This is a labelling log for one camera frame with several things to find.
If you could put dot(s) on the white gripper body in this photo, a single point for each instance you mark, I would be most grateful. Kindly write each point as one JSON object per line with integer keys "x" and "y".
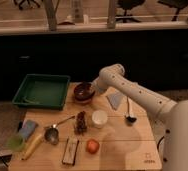
{"x": 99, "y": 86}

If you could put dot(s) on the red-orange bowl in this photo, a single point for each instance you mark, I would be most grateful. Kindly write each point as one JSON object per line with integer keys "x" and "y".
{"x": 83, "y": 100}

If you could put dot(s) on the dark maroon bowl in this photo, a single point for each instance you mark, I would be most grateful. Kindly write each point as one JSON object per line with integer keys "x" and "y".
{"x": 84, "y": 90}

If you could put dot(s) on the green plastic tray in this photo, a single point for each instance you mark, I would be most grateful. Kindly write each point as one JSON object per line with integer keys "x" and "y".
{"x": 42, "y": 91}

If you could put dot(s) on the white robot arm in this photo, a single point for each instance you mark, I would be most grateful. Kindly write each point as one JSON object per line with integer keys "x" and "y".
{"x": 173, "y": 114}

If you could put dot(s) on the light blue folded cloth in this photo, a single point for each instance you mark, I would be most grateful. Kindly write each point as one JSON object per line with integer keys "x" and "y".
{"x": 115, "y": 99}

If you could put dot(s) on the white cup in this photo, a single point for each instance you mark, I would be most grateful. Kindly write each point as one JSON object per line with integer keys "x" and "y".
{"x": 99, "y": 118}

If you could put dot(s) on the black ladle spoon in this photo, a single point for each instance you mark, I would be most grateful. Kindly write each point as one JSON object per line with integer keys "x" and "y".
{"x": 129, "y": 114}

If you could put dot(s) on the brown pine cone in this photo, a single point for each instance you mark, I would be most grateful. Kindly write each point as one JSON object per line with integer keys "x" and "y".
{"x": 80, "y": 126}

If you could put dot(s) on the orange fruit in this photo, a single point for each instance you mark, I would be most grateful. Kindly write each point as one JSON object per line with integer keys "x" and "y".
{"x": 92, "y": 146}

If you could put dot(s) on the metal measuring scoop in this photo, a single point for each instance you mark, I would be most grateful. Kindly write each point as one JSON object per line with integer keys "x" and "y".
{"x": 51, "y": 134}

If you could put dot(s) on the black office chair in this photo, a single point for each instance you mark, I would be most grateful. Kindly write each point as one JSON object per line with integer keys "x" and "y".
{"x": 128, "y": 5}

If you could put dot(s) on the blue sponge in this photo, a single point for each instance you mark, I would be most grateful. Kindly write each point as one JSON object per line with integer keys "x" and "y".
{"x": 27, "y": 129}

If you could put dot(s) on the green plastic cup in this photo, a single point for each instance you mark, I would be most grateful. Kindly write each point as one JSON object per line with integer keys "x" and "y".
{"x": 16, "y": 143}

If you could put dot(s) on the black chair left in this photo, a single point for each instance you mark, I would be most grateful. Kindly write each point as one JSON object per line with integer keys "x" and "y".
{"x": 19, "y": 3}

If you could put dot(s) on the black chair right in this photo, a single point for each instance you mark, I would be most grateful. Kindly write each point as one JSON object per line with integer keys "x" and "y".
{"x": 177, "y": 4}

